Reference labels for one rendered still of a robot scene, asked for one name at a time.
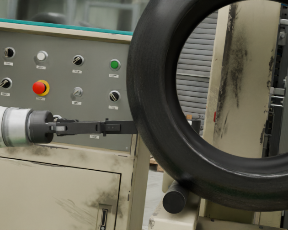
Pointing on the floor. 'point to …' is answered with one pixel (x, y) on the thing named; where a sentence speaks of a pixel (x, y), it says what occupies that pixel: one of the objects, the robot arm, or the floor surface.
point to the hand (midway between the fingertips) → (122, 127)
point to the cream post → (244, 88)
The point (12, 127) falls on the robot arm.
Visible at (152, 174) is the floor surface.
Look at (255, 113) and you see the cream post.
